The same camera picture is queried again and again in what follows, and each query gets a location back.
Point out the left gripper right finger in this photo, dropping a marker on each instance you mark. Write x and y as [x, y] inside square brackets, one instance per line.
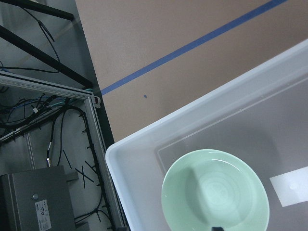
[217, 229]

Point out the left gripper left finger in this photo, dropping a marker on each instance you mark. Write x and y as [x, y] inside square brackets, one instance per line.
[122, 228]

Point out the mint green bowl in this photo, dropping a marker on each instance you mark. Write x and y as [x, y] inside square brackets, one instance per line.
[211, 188]

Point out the grey robot controller box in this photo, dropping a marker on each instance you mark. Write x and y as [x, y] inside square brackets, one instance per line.
[36, 200]

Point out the translucent white plastic bin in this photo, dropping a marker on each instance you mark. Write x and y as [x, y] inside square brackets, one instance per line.
[260, 117]

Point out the aluminium table frame rail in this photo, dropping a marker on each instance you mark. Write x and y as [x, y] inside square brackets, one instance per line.
[44, 124]

